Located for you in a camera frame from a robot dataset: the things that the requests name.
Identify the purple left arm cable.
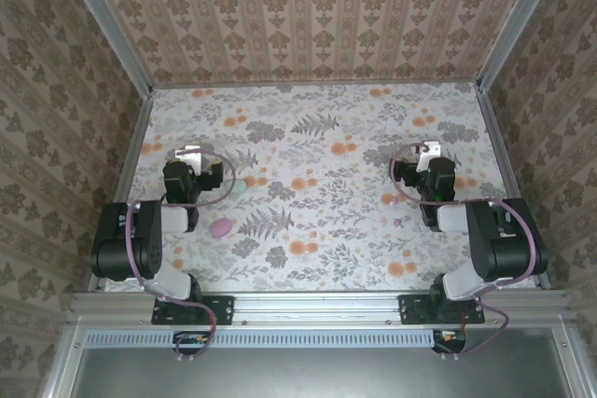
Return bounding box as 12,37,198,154
126,149,237,363

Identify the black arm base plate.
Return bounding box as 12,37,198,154
399,294,486,326
151,294,235,326

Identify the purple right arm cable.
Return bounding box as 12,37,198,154
389,143,542,362

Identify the mint green earbud charging case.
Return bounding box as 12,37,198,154
222,178,247,199

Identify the black wiring terminal box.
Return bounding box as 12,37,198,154
173,330,216,356
431,328,467,355

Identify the pink earbud charging case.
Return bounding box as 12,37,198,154
209,217,233,239

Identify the slotted grey cable duct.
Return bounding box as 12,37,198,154
86,328,437,349

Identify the aluminium frame post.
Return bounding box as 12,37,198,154
51,0,154,97
476,0,570,92

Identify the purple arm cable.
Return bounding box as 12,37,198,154
389,143,542,362
126,149,237,363

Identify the aluminium side rail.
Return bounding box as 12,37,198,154
87,93,154,293
475,89,552,291

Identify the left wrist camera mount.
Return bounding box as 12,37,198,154
174,144,207,172

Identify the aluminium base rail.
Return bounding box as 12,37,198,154
69,290,577,325

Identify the grey sheet metal panel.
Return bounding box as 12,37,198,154
44,323,597,398

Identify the floral patterned table cloth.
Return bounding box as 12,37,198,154
104,82,537,292

